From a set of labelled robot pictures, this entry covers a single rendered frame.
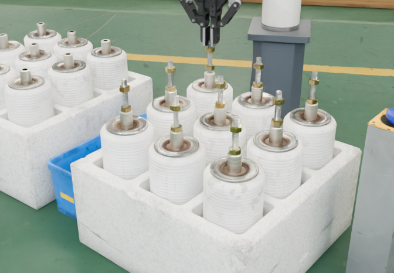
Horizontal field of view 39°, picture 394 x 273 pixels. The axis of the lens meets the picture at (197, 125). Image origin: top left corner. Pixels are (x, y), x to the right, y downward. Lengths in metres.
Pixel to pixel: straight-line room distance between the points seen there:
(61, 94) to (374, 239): 0.72
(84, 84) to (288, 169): 0.55
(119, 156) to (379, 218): 0.45
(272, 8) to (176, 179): 0.58
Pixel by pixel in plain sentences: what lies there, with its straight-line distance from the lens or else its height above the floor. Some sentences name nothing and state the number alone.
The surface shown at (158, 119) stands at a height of 0.24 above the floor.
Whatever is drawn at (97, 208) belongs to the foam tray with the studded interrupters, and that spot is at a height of 0.11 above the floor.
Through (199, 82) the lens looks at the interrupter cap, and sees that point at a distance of 1.17.
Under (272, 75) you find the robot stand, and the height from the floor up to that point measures 0.20.
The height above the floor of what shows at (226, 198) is 0.23.
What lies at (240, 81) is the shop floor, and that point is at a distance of 1.84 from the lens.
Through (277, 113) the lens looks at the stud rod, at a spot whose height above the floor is 0.30.
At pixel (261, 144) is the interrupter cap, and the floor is 0.25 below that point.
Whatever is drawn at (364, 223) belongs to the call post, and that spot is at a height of 0.13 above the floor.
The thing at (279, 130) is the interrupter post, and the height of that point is 0.28.
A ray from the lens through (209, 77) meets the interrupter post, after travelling 1.14.
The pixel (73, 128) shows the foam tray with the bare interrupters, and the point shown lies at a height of 0.15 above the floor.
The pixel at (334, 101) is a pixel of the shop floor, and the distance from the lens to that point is 1.74.
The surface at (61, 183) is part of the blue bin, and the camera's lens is 1.18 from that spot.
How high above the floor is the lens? 0.70
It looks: 27 degrees down
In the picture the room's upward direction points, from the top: straight up
